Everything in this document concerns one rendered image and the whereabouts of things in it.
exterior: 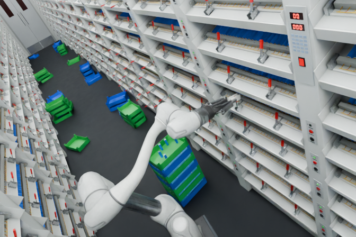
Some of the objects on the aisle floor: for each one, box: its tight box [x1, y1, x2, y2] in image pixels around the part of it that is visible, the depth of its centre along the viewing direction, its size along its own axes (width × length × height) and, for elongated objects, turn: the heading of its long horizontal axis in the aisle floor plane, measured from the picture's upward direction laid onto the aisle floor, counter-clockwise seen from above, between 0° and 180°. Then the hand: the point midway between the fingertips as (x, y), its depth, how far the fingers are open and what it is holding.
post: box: [278, 0, 353, 237], centre depth 119 cm, size 20×9×174 cm, turn 150°
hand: (233, 98), depth 146 cm, fingers closed, pressing on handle
